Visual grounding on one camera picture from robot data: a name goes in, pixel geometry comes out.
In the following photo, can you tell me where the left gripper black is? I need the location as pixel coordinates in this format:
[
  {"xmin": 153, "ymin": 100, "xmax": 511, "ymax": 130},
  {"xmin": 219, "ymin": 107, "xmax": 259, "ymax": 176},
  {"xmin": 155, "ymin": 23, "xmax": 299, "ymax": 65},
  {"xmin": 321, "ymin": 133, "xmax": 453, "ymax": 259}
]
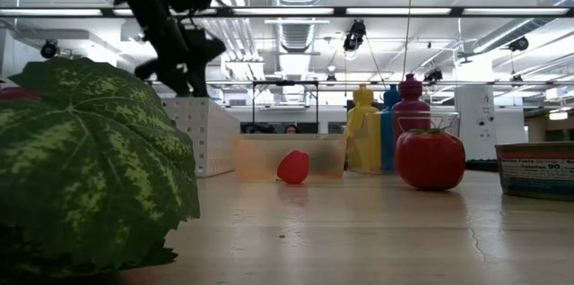
[{"xmin": 134, "ymin": 20, "xmax": 228, "ymax": 98}]

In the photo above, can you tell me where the small red strawberry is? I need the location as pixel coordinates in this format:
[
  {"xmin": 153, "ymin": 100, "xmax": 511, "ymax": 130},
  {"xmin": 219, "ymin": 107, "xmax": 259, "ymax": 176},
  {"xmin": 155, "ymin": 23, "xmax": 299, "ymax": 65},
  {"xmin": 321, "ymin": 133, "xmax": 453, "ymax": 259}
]
[{"xmin": 276, "ymin": 149, "xmax": 311, "ymax": 186}]

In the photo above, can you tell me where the yellow plastic squeeze bottle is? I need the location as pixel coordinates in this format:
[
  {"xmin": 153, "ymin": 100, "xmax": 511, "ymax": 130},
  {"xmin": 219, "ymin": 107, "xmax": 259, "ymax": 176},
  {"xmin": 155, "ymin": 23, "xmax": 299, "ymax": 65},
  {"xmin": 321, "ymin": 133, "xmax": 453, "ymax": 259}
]
[{"xmin": 344, "ymin": 83, "xmax": 382, "ymax": 174}]

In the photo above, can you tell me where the blue plastic squeeze bottle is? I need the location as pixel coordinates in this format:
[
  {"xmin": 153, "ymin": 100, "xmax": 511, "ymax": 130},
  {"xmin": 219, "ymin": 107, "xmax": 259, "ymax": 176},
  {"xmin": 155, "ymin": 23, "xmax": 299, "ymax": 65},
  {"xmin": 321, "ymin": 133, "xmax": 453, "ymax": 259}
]
[{"xmin": 379, "ymin": 83, "xmax": 401, "ymax": 173}]

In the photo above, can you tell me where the magenta plastic squeeze bottle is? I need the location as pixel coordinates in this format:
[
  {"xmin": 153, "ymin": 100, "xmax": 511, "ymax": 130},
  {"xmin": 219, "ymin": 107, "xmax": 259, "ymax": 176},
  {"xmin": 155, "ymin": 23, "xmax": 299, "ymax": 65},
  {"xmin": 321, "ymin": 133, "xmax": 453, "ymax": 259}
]
[{"xmin": 392, "ymin": 73, "xmax": 432, "ymax": 143}]

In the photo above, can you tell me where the can with white red label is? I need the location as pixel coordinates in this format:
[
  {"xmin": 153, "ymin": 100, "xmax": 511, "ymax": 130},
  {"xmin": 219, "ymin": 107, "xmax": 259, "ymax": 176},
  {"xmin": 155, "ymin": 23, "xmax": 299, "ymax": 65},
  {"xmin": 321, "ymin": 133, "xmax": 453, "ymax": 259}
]
[{"xmin": 494, "ymin": 141, "xmax": 574, "ymax": 203}]

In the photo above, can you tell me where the white perforated bin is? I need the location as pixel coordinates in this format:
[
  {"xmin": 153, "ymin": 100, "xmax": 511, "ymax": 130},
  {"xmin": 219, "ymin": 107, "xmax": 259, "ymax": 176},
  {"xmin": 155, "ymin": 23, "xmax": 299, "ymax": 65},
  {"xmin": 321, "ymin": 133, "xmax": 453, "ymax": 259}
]
[{"xmin": 159, "ymin": 96, "xmax": 241, "ymax": 178}]

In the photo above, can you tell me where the orange translucent plastic bin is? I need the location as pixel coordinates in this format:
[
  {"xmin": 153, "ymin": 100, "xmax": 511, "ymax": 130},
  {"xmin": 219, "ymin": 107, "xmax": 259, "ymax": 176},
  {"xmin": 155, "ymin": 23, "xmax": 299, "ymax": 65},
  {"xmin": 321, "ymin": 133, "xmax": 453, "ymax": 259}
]
[{"xmin": 232, "ymin": 133, "xmax": 349, "ymax": 184}]

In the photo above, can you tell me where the purple grape bunch with leaf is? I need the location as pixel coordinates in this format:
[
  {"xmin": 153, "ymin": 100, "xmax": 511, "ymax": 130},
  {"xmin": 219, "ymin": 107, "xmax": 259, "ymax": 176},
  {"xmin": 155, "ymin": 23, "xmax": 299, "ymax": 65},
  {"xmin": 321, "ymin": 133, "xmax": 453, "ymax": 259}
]
[{"xmin": 0, "ymin": 56, "xmax": 202, "ymax": 285}]

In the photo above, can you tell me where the red strawberry fruit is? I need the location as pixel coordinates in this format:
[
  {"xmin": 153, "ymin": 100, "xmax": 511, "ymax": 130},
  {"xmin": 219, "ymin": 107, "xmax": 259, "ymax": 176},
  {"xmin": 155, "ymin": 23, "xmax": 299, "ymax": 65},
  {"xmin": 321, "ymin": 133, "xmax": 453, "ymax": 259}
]
[{"xmin": 393, "ymin": 125, "xmax": 467, "ymax": 192}]

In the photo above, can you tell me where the clear plastic bin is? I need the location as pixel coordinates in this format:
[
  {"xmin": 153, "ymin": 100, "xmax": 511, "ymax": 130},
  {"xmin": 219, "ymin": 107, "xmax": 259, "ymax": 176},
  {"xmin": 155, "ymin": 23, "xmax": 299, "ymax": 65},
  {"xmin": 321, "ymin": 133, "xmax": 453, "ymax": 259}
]
[{"xmin": 344, "ymin": 110, "xmax": 462, "ymax": 175}]

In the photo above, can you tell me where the black metal frame stand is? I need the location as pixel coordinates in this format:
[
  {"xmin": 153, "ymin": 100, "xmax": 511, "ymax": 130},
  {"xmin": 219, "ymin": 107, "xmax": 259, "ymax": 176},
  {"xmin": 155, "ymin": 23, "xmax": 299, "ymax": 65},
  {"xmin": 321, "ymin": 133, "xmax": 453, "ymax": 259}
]
[{"xmin": 251, "ymin": 80, "xmax": 320, "ymax": 134}]

